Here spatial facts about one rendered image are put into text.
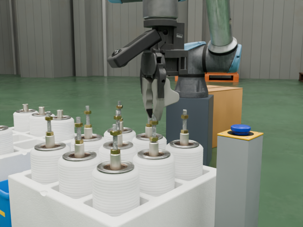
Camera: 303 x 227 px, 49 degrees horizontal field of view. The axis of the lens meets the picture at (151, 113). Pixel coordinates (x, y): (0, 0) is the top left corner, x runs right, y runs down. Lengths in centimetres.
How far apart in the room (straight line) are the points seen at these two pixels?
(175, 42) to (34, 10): 737
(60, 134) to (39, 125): 12
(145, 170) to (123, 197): 10
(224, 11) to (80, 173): 80
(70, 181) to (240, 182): 35
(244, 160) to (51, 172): 44
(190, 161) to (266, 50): 681
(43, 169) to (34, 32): 726
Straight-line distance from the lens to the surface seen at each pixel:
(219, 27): 129
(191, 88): 140
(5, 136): 110
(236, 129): 69
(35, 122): 131
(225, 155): 70
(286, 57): 758
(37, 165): 84
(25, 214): 88
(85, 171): 73
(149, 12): 71
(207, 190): 84
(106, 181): 64
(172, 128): 142
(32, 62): 807
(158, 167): 72
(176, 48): 73
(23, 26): 819
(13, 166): 109
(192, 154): 81
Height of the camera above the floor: 47
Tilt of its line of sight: 10 degrees down
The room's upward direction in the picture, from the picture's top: straight up
